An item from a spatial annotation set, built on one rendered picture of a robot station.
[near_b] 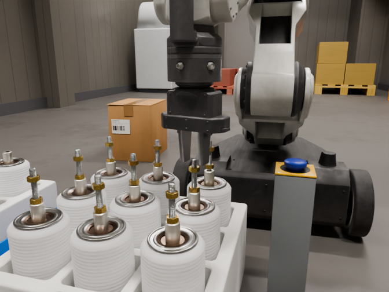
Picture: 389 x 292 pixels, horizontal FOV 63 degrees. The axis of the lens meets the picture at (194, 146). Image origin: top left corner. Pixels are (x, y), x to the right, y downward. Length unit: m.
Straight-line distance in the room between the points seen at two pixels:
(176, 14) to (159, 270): 0.35
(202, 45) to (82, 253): 0.35
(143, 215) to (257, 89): 0.42
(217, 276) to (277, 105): 0.46
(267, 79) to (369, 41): 6.81
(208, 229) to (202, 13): 0.35
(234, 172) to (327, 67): 5.03
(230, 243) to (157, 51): 5.27
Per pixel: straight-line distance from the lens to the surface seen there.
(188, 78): 0.49
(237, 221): 0.70
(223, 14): 0.50
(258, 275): 0.86
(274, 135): 1.12
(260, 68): 0.84
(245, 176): 0.96
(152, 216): 0.60
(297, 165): 0.59
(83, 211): 0.65
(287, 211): 0.61
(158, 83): 5.76
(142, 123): 1.65
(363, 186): 1.00
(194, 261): 0.47
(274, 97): 0.82
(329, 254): 0.98
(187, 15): 0.47
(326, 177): 0.98
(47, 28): 4.12
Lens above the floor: 0.50
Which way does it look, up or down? 14 degrees down
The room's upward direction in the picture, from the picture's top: straight up
